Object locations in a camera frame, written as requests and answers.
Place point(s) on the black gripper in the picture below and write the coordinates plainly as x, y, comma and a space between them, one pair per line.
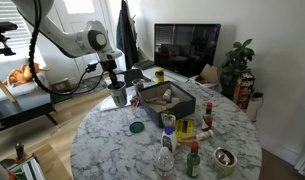
108, 65

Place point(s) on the silver metal cup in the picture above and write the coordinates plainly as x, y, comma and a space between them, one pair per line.
111, 86

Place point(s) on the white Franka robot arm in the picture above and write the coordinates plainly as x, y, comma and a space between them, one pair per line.
75, 41

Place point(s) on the dark storage box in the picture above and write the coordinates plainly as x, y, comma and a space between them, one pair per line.
182, 108

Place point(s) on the dark grey chair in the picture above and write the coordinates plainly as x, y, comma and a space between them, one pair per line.
133, 76

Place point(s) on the grey patterned rug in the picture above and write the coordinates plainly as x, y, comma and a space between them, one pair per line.
92, 84

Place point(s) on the clear drinking glass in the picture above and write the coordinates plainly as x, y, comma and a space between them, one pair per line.
138, 86

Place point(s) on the white paper sheet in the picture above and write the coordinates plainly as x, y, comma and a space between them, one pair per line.
107, 104

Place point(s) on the small red wrapper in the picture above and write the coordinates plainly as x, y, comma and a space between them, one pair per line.
135, 101

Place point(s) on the dark grey flat device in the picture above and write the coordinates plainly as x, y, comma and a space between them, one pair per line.
143, 64

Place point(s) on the jar with yellow lid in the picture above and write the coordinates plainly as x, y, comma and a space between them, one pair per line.
159, 76

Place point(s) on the round green lid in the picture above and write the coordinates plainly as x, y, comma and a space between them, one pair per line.
137, 127

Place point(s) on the small cardboard box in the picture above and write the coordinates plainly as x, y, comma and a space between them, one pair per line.
60, 86

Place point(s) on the small white bottle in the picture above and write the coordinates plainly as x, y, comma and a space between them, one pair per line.
167, 95

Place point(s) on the white low cabinet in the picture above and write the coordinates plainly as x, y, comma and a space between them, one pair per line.
173, 75

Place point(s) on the small glass jar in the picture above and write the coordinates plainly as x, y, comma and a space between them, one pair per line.
168, 120

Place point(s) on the white door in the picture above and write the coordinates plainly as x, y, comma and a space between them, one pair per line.
103, 10

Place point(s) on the black flat screen television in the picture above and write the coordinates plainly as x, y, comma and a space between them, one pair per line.
187, 48

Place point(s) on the white bottle with blue cap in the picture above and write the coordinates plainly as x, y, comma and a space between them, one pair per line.
168, 140

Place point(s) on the yellow snack package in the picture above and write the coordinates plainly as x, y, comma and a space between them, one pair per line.
184, 128

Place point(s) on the orange stuffed toy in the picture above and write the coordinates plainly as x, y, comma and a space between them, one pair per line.
22, 75

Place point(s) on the open brown cardboard box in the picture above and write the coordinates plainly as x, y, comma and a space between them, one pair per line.
208, 75

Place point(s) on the black low bench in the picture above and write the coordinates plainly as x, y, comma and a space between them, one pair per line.
22, 115

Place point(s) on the clear plastic water bottle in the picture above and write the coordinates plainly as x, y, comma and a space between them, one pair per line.
165, 165

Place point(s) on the brown hot sauce bottle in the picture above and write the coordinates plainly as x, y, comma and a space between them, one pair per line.
207, 118

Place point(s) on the grey couch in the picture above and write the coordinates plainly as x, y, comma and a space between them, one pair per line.
12, 91

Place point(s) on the small pale lying bottle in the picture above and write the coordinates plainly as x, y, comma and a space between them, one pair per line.
204, 135

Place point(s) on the wooden pole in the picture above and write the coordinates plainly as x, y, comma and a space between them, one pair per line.
3, 87

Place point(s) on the green bottle with red cap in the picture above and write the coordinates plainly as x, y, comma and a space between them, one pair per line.
193, 163

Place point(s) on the small black bottle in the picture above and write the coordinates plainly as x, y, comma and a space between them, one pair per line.
19, 151

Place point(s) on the stack of books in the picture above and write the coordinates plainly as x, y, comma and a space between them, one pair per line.
27, 168

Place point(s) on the potted green plant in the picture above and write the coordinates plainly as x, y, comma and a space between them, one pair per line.
237, 58

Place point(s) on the white window blinds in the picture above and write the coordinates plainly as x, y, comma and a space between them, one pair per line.
5, 10

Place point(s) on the orange and black game box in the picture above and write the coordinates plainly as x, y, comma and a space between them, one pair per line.
243, 90

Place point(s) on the open green tin can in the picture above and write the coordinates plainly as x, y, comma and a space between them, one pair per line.
224, 163

